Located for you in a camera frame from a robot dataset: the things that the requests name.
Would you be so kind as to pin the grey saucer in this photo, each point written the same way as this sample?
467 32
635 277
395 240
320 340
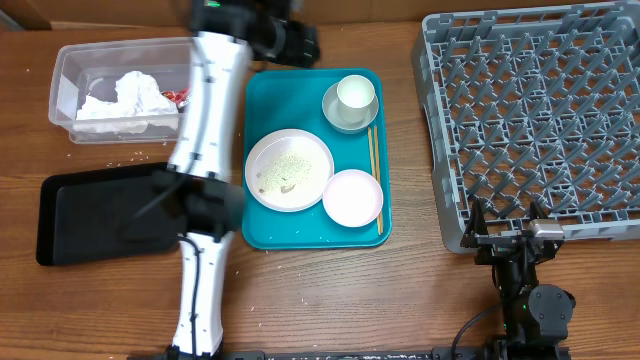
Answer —
330 107

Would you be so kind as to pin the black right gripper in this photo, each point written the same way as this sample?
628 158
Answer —
495 248

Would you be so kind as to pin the black tray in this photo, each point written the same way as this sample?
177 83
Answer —
87 216

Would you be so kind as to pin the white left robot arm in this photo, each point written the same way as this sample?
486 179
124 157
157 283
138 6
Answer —
226 36

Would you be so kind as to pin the white napkin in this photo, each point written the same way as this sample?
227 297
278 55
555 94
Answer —
96 116
138 95

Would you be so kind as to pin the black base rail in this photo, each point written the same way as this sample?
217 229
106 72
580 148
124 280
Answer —
436 353

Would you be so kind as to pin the teal serving tray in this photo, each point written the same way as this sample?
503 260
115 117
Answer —
291 99

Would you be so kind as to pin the clear plastic bin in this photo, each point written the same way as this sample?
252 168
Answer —
92 70

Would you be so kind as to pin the white cup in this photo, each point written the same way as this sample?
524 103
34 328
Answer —
356 94

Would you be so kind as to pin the large white plate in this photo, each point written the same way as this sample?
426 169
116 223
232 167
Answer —
287 170

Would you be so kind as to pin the left wooden chopstick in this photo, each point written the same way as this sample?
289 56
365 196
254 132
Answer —
374 172

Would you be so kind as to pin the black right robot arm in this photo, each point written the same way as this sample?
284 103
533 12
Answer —
535 315

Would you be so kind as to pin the grey dishwasher rack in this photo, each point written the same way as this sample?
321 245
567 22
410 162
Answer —
534 105

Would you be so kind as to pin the small white bowl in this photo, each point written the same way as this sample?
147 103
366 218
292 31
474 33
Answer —
352 198

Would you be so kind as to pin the red snack wrapper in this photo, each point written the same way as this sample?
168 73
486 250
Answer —
179 98

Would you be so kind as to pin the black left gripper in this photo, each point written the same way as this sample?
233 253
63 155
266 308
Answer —
303 48

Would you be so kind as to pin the right wooden chopstick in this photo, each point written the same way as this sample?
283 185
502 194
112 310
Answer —
375 142

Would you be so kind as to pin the wooden chopstick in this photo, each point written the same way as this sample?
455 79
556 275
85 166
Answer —
375 142
374 172

